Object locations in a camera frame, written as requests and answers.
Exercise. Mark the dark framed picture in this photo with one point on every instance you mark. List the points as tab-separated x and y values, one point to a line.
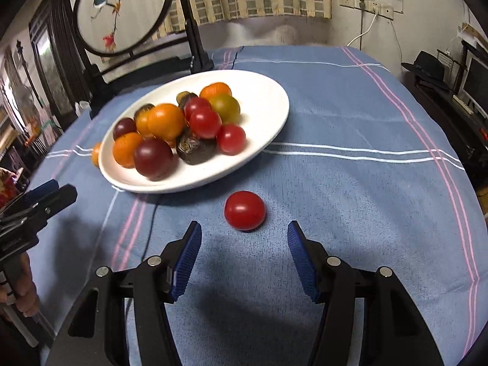
59	65

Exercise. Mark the round embroidered screen stand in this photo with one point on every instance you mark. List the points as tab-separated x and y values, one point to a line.
111	36

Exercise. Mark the person's left hand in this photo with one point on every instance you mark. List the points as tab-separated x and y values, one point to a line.
27	301

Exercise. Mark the green yellow tomato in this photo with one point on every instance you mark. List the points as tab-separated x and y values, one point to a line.
227	107

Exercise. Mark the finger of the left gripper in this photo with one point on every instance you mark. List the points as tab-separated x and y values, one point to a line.
37	215
34	195

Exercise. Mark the large orange tangerine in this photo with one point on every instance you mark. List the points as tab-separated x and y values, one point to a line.
166	121

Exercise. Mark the brown chestnut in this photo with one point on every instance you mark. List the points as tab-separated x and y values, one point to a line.
183	97
193	150

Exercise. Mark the yellow orange tomato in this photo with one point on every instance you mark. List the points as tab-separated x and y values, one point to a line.
141	120

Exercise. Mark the computer monitor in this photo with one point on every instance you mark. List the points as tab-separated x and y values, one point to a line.
473	89

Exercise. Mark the blue striped tablecloth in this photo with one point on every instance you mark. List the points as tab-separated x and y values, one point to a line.
359	164

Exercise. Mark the red cherry tomato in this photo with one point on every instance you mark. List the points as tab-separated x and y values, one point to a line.
205	123
231	139
244	211

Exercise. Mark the wall power strip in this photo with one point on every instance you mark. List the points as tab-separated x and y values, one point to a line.
370	6

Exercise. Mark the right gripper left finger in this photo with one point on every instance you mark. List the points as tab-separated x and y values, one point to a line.
94	331

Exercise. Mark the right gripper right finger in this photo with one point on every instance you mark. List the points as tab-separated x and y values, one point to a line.
394	331

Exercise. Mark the dark red plum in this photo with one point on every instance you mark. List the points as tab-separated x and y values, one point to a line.
153	158

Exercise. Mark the white plastic bag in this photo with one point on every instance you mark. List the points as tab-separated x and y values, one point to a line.
82	107

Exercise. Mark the orange fruit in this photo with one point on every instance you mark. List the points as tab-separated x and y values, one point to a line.
124	148

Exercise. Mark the black hat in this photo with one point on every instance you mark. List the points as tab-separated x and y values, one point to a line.
428	68

